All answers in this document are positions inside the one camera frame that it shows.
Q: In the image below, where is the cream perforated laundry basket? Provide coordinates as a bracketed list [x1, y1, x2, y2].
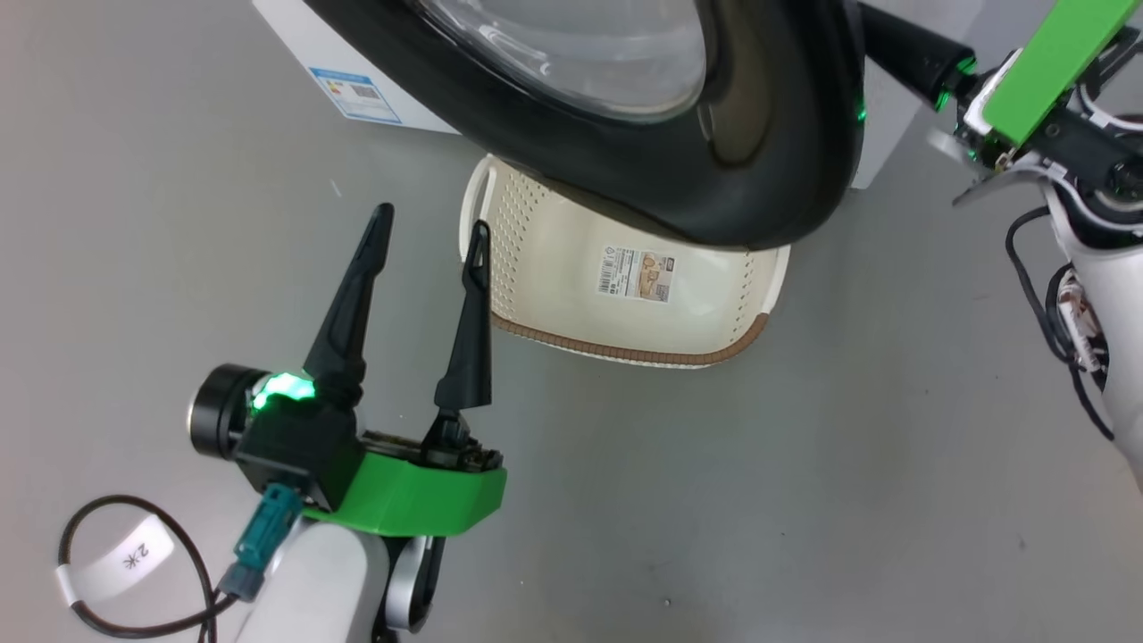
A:
[459, 154, 792, 370]

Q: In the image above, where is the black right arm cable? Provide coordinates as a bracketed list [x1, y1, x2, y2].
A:
[1005, 207, 1117, 440]

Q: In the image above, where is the white cable label tag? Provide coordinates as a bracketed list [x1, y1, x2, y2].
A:
[55, 515, 176, 610]

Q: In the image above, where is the white washing machine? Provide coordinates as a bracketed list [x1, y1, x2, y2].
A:
[252, 0, 983, 190]

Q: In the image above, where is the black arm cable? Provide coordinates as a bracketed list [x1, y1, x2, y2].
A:
[1005, 207, 1117, 440]
[55, 496, 242, 643]

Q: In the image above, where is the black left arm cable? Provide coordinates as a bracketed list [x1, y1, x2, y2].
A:
[55, 496, 242, 643]

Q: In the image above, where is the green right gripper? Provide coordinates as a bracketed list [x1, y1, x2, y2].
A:
[857, 0, 1143, 172]

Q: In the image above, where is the black round glass machine door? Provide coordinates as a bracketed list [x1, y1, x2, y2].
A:
[304, 0, 867, 252]

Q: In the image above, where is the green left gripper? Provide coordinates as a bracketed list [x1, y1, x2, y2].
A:
[304, 204, 507, 537]

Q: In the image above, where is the basket product label sticker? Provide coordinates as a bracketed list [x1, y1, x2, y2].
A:
[596, 245, 678, 304]

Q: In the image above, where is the blue energy label sticker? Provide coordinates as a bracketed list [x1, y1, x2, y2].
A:
[309, 66, 402, 125]

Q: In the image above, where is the teal left camera connector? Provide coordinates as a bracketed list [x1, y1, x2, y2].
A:
[219, 482, 305, 602]

